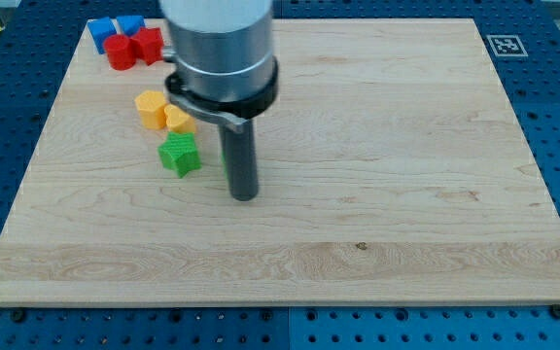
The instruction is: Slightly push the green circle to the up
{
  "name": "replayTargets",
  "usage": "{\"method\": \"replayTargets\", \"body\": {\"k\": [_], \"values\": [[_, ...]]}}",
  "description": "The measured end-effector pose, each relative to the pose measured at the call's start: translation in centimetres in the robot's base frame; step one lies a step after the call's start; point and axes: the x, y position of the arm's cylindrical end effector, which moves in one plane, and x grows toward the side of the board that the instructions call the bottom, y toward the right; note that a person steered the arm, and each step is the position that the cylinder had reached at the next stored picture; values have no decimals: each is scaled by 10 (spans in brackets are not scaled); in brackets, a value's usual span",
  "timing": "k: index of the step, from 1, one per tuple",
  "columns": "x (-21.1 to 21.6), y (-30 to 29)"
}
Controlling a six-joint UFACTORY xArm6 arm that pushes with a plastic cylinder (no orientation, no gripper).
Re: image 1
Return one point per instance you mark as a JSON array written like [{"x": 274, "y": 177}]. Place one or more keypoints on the blue half-round block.
[{"x": 130, "y": 24}]

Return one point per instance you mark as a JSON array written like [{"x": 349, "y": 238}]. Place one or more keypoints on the black clamp ring mount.
[{"x": 232, "y": 115}]

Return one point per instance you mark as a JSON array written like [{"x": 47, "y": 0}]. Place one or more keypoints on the yellow hexagon block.
[{"x": 150, "y": 106}]

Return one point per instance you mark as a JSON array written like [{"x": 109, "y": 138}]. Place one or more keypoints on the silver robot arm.
[{"x": 225, "y": 74}]

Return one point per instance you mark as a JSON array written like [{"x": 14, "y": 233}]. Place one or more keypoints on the blue cube block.
[{"x": 100, "y": 29}]

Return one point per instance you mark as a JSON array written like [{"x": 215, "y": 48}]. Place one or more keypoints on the green star block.
[{"x": 179, "y": 153}]

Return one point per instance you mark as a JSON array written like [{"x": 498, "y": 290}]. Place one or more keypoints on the white fiducial marker tag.
[{"x": 506, "y": 45}]

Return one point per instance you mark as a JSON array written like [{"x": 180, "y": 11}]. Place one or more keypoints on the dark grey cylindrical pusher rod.
[{"x": 240, "y": 161}]

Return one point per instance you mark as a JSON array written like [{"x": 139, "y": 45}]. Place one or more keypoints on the wooden board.
[{"x": 393, "y": 172}]

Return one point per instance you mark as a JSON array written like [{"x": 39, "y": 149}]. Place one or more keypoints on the red star block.
[{"x": 147, "y": 44}]

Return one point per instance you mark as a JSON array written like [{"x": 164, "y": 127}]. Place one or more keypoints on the yellow heart block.
[{"x": 179, "y": 121}]

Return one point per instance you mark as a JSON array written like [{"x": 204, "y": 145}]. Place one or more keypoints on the red cylinder block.
[{"x": 120, "y": 53}]

